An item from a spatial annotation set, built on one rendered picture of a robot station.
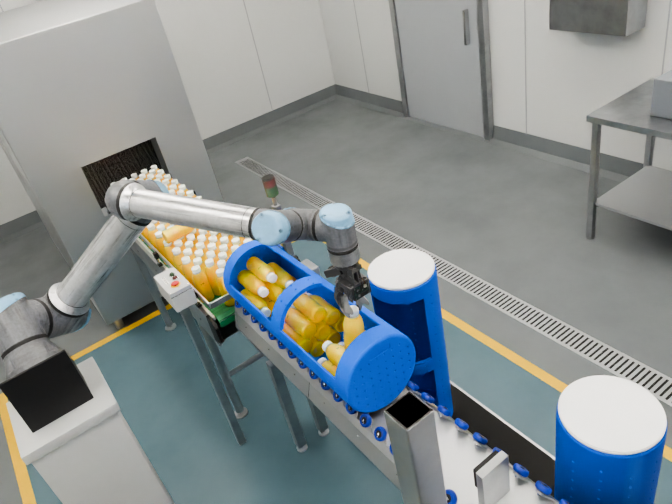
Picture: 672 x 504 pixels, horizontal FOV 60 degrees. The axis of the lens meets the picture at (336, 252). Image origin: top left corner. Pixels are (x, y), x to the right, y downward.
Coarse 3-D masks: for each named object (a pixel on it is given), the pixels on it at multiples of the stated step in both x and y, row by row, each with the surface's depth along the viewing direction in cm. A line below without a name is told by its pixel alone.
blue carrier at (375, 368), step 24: (240, 264) 243; (288, 264) 250; (240, 288) 247; (288, 288) 209; (312, 288) 209; (360, 312) 193; (288, 336) 204; (360, 336) 180; (384, 336) 179; (312, 360) 191; (360, 360) 176; (384, 360) 182; (408, 360) 190; (336, 384) 182; (360, 384) 180; (384, 384) 187; (360, 408) 184
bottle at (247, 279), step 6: (246, 270) 243; (240, 276) 241; (246, 276) 239; (252, 276) 238; (240, 282) 242; (246, 282) 237; (252, 282) 235; (258, 282) 234; (246, 288) 238; (252, 288) 234; (258, 288) 233; (258, 294) 233
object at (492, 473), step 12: (492, 456) 155; (504, 456) 154; (480, 468) 153; (492, 468) 151; (504, 468) 155; (480, 480) 151; (492, 480) 153; (504, 480) 158; (480, 492) 154; (492, 492) 156; (504, 492) 160
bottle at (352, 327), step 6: (348, 318) 181; (354, 318) 181; (360, 318) 182; (348, 324) 181; (354, 324) 180; (360, 324) 181; (348, 330) 181; (354, 330) 181; (360, 330) 182; (348, 336) 183; (354, 336) 182; (348, 342) 184
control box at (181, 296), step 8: (168, 272) 259; (176, 272) 258; (160, 280) 255; (168, 280) 254; (184, 280) 251; (160, 288) 257; (168, 288) 248; (176, 288) 247; (184, 288) 247; (168, 296) 248; (176, 296) 246; (184, 296) 248; (192, 296) 251; (176, 304) 248; (184, 304) 250; (192, 304) 252
